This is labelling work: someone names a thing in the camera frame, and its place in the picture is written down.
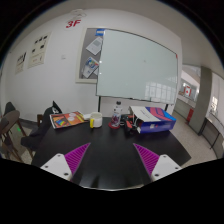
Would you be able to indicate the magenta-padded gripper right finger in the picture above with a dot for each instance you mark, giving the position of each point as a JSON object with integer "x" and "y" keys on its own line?
{"x": 163, "y": 166}

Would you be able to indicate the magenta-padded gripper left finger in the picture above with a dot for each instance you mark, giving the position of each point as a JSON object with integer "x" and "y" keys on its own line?
{"x": 58, "y": 165}

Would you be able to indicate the white-labelled drink bottle black cap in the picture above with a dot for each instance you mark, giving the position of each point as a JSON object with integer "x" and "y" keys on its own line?
{"x": 116, "y": 115}

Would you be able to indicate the blue white cardboard box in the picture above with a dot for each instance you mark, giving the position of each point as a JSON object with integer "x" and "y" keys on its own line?
{"x": 156, "y": 123}

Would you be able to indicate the orange colourful picture book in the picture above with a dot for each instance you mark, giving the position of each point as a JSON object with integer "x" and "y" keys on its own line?
{"x": 66, "y": 120}

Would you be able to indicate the red black device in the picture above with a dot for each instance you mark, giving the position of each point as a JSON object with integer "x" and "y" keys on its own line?
{"x": 129, "y": 125}

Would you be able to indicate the white flat box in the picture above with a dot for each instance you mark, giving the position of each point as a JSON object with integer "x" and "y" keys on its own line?
{"x": 86, "y": 116}

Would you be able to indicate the dark wooden chair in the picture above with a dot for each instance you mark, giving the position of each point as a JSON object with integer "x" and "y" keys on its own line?
{"x": 10, "y": 126}

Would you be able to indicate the flat round red coaster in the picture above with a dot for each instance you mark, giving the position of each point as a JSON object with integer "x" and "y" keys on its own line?
{"x": 110, "y": 126}

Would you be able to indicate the large glass whiteboard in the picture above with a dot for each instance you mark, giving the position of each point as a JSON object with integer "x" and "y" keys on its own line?
{"x": 136, "y": 63}

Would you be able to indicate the grey pin board with papers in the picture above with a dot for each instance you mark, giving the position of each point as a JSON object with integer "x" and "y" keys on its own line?
{"x": 87, "y": 53}

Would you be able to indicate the red floor number sign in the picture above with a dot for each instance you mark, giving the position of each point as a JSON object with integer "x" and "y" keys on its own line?
{"x": 73, "y": 24}

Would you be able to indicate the small white wall poster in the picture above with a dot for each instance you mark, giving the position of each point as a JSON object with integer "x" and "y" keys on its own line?
{"x": 20, "y": 62}

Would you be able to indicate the large white wall poster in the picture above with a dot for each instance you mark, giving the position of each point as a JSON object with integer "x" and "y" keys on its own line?
{"x": 39, "y": 50}

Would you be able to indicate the white wall-mounted device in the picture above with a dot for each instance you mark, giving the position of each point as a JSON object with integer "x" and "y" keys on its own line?
{"x": 77, "y": 14}

